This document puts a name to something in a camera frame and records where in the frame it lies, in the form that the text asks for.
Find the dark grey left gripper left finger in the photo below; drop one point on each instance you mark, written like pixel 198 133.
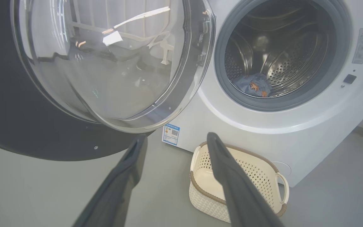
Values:
pixel 115 189

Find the blue sloth print garment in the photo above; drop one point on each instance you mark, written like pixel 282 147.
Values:
pixel 254 85

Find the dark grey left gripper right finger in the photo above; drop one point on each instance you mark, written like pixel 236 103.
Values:
pixel 241 195

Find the black round glass washer door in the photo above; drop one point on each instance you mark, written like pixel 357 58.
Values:
pixel 11 119

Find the blue energy label sticker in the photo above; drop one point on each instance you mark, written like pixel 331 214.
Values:
pixel 171 135

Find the grey rubber door gasket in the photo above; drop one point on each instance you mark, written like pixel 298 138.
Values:
pixel 221 72

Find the cream perforated laundry basket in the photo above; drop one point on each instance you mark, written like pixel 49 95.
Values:
pixel 206 183

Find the stainless steel washing machine drum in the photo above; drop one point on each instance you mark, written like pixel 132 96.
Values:
pixel 288 56

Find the black door latch socket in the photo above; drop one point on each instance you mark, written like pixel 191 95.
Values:
pixel 349 78

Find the white front-load washing machine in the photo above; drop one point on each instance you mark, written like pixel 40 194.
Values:
pixel 295 138

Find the grey warning label sticker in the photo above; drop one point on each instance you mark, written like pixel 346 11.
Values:
pixel 362 45

